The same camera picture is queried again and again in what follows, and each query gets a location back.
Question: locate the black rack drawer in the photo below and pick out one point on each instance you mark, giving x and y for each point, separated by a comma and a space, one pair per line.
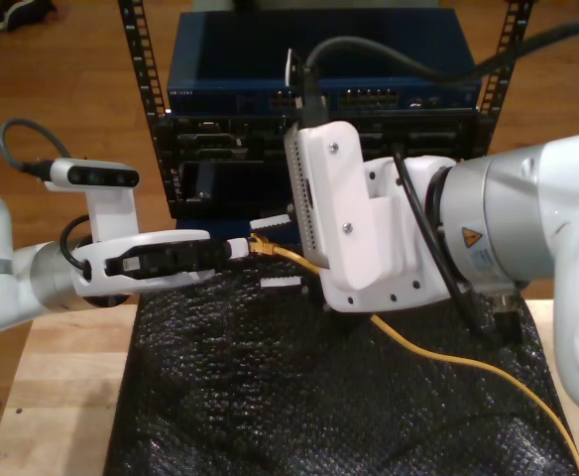
230, 193

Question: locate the black server chassis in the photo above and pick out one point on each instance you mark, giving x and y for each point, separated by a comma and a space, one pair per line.
205, 141

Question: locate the black bubble mat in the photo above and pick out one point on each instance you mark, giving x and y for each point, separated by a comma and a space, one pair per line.
269, 396

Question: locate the blue network switch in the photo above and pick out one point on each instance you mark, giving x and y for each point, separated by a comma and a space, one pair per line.
230, 49

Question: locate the black rack frame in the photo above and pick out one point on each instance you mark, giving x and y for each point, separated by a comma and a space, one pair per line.
141, 49

